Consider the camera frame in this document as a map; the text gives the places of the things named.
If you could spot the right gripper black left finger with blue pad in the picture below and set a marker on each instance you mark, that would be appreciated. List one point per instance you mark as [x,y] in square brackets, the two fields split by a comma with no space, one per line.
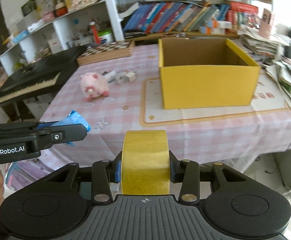
[105,172]

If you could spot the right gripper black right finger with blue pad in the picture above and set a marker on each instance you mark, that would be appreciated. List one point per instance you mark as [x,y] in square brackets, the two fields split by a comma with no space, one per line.
[187,173]

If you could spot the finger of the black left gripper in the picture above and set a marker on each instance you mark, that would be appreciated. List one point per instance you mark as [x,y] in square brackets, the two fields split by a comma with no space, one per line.
[50,134]

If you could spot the blue wrapper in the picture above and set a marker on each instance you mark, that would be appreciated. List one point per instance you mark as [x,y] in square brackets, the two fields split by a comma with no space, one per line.
[73,118]

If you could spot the yellow tape roll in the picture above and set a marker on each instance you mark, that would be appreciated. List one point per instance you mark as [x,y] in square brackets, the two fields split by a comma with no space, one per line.
[145,166]

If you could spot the pink plush pig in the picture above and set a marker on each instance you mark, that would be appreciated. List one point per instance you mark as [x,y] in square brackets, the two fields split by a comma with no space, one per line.
[94,85]

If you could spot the white tube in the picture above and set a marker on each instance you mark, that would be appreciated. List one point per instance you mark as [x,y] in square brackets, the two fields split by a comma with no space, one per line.
[109,76]

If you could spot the white charger cube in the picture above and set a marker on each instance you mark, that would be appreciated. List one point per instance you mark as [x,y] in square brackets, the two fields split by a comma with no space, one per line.
[129,77]

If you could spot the black electronic keyboard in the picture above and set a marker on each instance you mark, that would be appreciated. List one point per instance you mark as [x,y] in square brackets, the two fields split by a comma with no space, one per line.
[45,76]

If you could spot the pink checkered tablecloth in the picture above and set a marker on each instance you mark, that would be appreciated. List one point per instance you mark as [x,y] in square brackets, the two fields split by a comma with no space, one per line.
[200,134]

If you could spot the wooden chess board box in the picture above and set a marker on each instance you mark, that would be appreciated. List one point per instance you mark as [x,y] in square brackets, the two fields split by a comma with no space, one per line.
[105,52]

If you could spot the yellow cardboard box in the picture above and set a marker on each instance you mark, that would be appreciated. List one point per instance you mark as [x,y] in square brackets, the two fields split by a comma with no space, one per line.
[205,72]

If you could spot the red white glue bottle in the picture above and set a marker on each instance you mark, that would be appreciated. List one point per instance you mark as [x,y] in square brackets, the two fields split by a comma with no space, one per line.
[95,32]

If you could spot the white green lidded jar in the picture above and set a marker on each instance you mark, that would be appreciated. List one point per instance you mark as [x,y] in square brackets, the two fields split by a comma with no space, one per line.
[106,36]

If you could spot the white bookshelf unit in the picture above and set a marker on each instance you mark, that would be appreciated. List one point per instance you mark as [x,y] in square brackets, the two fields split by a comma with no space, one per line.
[110,12]

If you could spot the orange white medicine box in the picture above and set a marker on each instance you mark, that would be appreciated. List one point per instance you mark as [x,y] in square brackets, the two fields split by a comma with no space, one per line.
[218,24]

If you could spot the black power adapter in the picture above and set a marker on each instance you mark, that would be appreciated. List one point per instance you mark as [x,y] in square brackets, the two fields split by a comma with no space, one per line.
[287,52]

